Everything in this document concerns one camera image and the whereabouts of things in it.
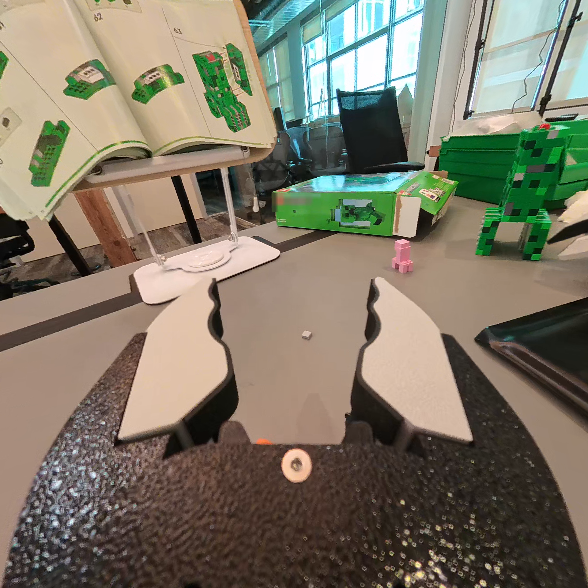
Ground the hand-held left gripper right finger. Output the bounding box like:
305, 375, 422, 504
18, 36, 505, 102
350, 277, 474, 448

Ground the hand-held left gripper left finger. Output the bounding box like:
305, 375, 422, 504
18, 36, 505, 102
117, 277, 239, 453

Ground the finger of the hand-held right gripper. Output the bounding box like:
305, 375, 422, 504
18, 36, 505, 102
548, 220, 588, 261
561, 190, 588, 226

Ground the pink lego pig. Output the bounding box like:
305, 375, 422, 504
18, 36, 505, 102
391, 239, 414, 275

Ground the green lego creeper figure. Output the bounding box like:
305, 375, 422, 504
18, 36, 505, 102
475, 123, 567, 262

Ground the green lego set box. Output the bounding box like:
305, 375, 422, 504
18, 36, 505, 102
272, 171, 459, 240

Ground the open lego instruction booklet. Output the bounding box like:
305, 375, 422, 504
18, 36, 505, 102
0, 0, 276, 221

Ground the black tray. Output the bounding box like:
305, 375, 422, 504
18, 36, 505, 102
474, 296, 588, 405

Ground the stack of green bins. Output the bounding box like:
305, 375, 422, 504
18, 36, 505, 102
436, 120, 588, 205

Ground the black light stand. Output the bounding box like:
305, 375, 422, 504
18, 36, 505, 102
463, 0, 490, 121
537, 0, 582, 119

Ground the black metal desk leg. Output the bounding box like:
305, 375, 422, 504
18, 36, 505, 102
46, 215, 93, 277
171, 177, 203, 244

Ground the black high-back office chair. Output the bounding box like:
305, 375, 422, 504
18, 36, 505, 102
336, 86, 425, 175

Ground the grey mesh office chair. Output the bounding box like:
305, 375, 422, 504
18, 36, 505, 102
274, 126, 314, 183
307, 124, 351, 172

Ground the brown wooden post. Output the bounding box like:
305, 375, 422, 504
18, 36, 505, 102
73, 188, 138, 268

